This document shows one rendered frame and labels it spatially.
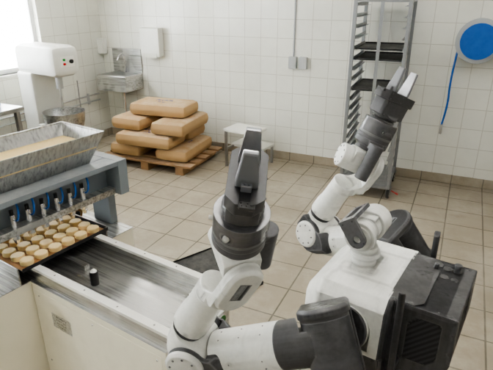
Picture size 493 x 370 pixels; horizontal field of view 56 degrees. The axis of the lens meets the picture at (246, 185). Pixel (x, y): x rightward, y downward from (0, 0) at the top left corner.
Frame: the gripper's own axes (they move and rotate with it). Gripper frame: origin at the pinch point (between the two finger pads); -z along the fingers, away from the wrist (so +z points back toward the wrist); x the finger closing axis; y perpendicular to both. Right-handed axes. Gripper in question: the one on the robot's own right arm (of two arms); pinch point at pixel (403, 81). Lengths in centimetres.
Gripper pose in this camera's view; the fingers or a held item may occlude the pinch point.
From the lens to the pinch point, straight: 125.9
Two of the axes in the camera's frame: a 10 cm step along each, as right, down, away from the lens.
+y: -4.2, -4.6, 7.8
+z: -4.0, 8.7, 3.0
